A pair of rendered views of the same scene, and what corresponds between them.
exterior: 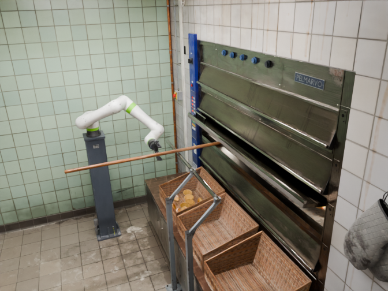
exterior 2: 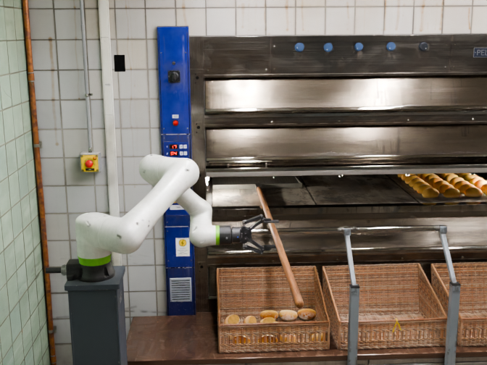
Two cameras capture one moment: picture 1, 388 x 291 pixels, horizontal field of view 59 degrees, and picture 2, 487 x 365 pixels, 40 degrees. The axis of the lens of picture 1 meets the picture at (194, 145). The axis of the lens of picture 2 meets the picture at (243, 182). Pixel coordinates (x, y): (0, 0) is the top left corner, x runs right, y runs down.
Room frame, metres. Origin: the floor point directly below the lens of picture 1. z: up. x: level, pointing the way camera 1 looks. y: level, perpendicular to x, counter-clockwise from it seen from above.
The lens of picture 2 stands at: (2.02, 3.18, 2.13)
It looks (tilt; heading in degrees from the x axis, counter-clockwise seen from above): 13 degrees down; 288
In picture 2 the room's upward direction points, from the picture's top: straight up
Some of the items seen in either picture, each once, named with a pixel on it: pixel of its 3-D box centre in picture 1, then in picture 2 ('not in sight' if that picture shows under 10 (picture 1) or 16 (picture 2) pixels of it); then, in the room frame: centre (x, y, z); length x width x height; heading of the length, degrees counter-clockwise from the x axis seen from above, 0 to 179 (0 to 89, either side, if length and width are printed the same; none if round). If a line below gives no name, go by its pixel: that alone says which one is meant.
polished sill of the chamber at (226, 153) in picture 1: (247, 172); (369, 208); (2.45, -0.42, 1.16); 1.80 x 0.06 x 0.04; 20
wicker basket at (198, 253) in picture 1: (215, 228); (381, 303); (2.33, -0.15, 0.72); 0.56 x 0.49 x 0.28; 21
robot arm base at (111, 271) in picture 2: (92, 130); (80, 268); (3.37, 1.04, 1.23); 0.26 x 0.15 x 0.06; 21
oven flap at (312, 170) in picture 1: (246, 127); (372, 141); (2.44, -0.40, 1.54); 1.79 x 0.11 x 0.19; 20
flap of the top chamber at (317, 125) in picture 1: (247, 93); (374, 93); (2.44, -0.40, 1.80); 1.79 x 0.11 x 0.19; 20
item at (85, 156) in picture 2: (178, 94); (90, 161); (3.83, 0.16, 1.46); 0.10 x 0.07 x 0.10; 20
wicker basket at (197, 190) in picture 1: (190, 194); (269, 306); (2.88, 0.05, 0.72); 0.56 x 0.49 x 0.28; 21
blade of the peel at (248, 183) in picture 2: not in sight; (255, 179); (3.21, -0.80, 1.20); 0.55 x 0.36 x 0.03; 21
